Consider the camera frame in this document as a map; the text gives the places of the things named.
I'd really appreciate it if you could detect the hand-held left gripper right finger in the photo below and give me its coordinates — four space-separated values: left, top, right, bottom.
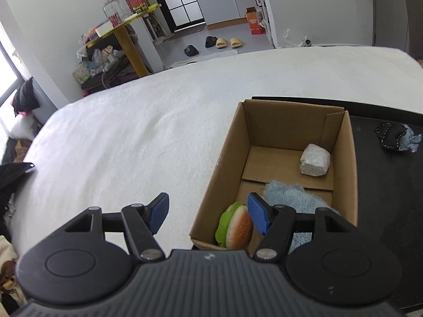
247 192 359 262

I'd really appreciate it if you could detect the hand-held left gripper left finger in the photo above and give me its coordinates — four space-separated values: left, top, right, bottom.
63 192 171 262

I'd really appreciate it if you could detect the hamburger plush toy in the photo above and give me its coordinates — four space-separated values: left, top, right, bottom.
215 202 254 249

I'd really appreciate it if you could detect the blue-grey plush toy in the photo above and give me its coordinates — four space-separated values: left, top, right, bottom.
263 180 341 250

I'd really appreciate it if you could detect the brown cardboard box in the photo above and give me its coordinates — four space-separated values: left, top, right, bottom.
189 99 359 252

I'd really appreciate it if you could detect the black tray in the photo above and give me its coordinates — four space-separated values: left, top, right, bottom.
251 96 423 314

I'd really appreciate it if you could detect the flat black object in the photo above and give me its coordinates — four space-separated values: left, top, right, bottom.
0 162 36 191

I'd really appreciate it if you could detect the clutter pile under table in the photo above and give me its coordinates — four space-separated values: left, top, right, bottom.
73 43 139 94

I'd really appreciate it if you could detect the beige patterned cloth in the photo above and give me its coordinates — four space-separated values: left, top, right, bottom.
0 234 20 304

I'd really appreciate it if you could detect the yellow round table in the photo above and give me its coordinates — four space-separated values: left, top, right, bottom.
84 3 162 78

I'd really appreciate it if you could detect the light blue fluffy toy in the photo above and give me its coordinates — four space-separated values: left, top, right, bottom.
398 124 423 153

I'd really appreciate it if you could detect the clear plastic bag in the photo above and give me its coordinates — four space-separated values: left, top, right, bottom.
282 28 313 49

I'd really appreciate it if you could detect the white flat box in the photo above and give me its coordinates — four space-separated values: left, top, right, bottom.
95 21 115 38

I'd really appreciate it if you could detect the orange cardboard box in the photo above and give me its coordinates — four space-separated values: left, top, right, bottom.
245 7 266 35

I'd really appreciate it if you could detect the white storage rack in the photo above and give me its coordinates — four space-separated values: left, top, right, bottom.
253 0 275 45

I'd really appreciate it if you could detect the clear plastic jar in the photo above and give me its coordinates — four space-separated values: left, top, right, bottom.
102 0 123 24

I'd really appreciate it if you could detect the black framed sliding door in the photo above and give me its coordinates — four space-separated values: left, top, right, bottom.
144 0 207 34

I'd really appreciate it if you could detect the red box with plastic bag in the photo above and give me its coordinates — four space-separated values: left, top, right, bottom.
124 0 150 14

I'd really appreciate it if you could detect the grey kitchen cabinet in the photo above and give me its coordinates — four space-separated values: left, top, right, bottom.
190 0 260 30

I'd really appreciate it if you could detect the grey stand pole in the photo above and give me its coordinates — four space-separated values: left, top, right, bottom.
370 0 381 46

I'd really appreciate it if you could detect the black dotted cord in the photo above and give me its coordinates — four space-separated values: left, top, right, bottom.
374 122 408 152

